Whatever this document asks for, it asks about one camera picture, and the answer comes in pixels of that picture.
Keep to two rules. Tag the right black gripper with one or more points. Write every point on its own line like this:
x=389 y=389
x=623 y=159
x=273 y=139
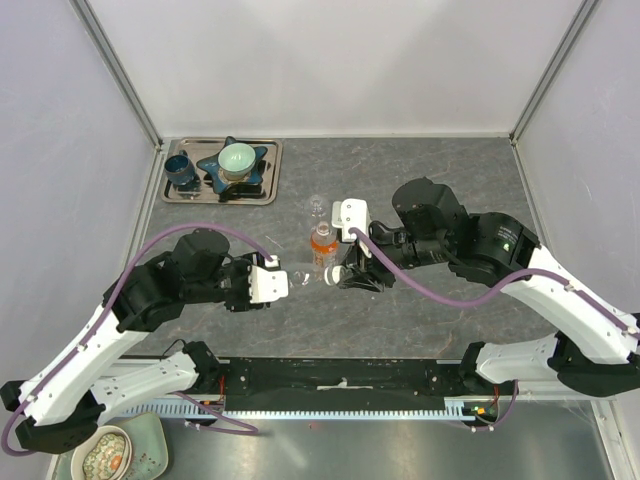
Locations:
x=375 y=278

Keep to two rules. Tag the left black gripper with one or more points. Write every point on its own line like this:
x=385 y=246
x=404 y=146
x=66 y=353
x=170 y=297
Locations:
x=244 y=305

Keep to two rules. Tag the white bottle cap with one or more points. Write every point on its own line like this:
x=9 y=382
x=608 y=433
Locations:
x=333 y=275

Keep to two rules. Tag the clear green-label water bottle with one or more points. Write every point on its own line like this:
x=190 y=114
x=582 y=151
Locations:
x=306 y=279

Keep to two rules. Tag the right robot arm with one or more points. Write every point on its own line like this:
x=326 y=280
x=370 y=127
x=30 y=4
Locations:
x=594 y=349

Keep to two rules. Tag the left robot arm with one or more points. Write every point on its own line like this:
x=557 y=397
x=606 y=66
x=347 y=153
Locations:
x=195 y=263

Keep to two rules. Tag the orange drink bottle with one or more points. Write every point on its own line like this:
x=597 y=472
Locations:
x=324 y=245

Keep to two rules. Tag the small clear empty bottle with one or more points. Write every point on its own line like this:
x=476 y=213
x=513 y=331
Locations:
x=318 y=207

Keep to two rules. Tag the steel tray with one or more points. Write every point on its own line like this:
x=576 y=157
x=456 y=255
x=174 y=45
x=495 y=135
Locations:
x=198 y=148

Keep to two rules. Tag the blue star-shaped dish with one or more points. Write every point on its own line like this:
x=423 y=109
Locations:
x=220 y=184

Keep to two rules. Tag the pale green bowl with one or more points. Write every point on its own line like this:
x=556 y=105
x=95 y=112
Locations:
x=236 y=160

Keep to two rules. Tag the dark blue cup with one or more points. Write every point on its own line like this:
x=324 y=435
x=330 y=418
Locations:
x=181 y=171

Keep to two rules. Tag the green square plate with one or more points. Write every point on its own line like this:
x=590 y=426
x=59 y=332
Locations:
x=148 y=456

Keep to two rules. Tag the patterned ceramic bowl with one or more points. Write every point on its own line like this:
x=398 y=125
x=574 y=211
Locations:
x=107 y=454

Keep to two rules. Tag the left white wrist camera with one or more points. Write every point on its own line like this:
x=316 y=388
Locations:
x=268 y=283

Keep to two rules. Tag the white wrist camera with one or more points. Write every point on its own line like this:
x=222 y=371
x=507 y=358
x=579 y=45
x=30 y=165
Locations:
x=268 y=283
x=348 y=214

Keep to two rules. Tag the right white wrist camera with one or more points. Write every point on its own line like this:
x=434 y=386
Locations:
x=348 y=214

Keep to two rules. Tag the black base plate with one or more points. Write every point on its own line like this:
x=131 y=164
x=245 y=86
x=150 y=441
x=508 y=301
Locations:
x=271 y=382

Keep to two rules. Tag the slotted cable duct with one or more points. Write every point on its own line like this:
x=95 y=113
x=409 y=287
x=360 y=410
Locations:
x=447 y=409

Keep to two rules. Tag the left aluminium frame post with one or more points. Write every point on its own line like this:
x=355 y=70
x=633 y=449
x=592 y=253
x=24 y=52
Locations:
x=99 y=37

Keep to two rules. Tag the aluminium frame post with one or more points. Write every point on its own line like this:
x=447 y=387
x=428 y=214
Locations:
x=99 y=37
x=568 y=41

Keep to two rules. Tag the right aluminium frame post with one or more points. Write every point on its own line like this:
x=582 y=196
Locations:
x=568 y=41

